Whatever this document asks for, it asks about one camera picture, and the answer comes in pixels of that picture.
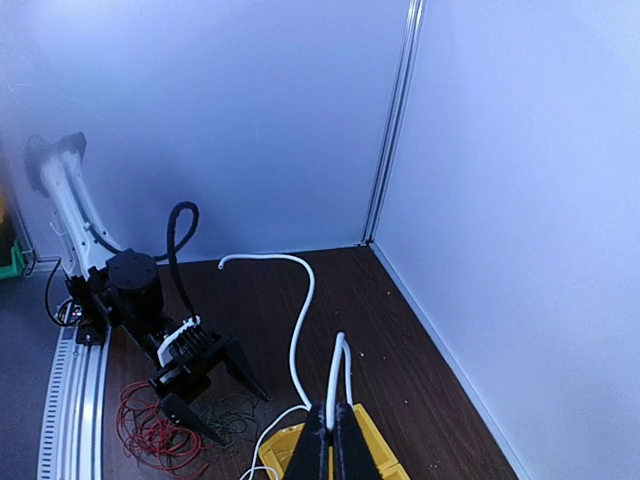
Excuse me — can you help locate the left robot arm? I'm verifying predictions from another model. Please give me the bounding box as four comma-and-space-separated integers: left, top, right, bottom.
25, 132, 270, 446

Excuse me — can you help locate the front aluminium rail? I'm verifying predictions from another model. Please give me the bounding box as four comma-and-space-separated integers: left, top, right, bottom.
36, 328, 111, 480

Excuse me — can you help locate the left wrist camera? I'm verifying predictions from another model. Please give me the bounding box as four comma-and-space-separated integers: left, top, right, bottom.
157, 315, 211, 367

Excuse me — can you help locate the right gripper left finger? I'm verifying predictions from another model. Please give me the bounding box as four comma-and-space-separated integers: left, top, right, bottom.
284, 403, 330, 480

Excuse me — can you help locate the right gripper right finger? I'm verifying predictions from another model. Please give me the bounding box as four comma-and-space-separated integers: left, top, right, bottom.
332, 403, 382, 480

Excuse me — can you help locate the red cable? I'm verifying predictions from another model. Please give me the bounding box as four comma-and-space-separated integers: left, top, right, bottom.
115, 380, 211, 474

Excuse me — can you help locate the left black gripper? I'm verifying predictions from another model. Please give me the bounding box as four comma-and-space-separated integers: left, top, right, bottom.
147, 332, 271, 445

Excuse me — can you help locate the green storage bin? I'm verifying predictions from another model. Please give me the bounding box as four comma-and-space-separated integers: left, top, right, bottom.
0, 194, 29, 284

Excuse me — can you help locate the yellow bin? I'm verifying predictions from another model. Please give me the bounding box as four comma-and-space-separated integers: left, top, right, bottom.
258, 403, 409, 479

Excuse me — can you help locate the left aluminium frame post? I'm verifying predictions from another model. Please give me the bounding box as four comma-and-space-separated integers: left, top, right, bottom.
361, 0, 426, 245

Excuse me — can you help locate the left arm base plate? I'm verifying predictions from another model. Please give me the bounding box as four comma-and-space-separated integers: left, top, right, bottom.
65, 274, 114, 346

